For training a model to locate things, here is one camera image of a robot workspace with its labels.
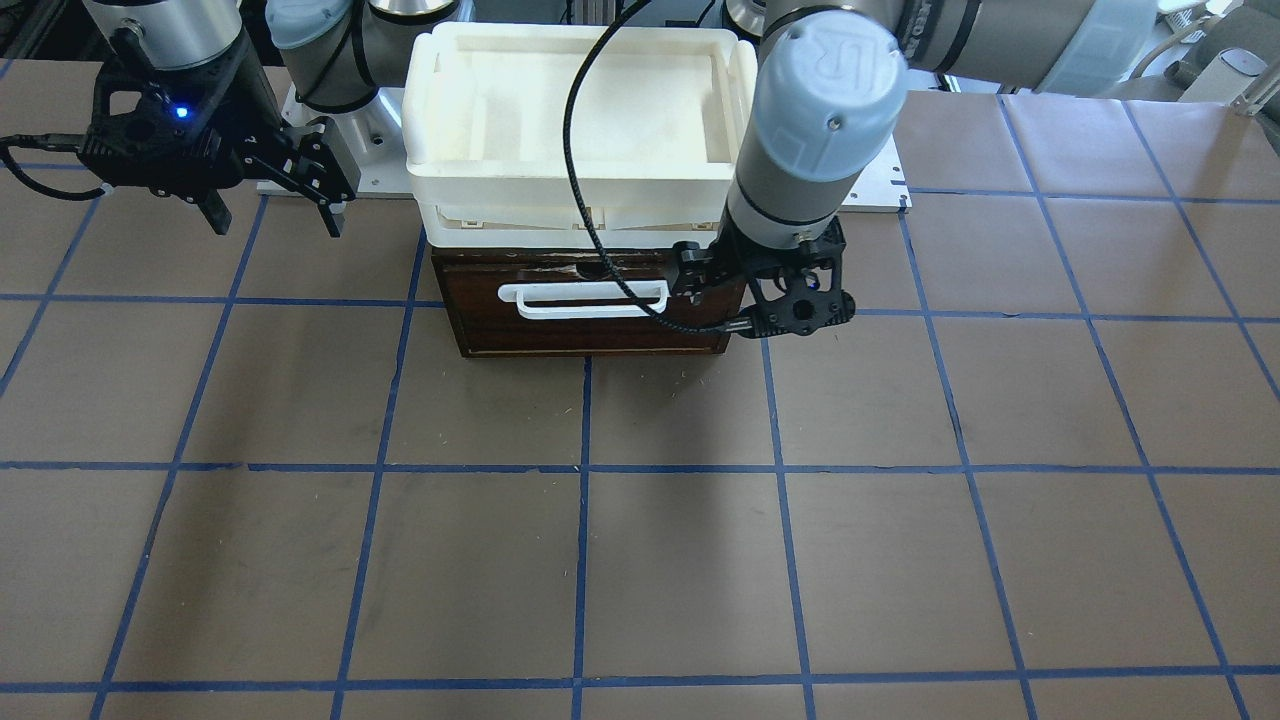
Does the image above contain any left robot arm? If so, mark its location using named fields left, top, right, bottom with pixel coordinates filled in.
left=667, top=1, right=1157, bottom=296

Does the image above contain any wooden drawer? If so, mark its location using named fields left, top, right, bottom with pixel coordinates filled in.
left=430, top=247, right=730, bottom=357

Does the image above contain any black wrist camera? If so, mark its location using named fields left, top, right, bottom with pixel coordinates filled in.
left=76, top=61, right=244, bottom=202
left=727, top=261, right=858, bottom=340

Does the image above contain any white drawer handle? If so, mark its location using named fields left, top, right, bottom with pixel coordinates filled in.
left=497, top=281, right=671, bottom=322

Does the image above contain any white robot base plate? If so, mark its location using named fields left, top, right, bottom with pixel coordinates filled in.
left=323, top=87, right=413, bottom=199

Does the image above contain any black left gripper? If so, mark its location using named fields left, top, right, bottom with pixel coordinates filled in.
left=668, top=215, right=849, bottom=299

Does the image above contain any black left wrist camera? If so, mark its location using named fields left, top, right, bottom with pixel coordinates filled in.
left=727, top=261, right=858, bottom=340

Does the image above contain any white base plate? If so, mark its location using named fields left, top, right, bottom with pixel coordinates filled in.
left=841, top=136, right=913, bottom=213

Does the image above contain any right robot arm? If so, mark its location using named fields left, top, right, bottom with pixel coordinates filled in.
left=76, top=1, right=475, bottom=237

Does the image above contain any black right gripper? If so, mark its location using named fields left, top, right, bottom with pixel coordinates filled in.
left=196, top=40, right=361, bottom=238

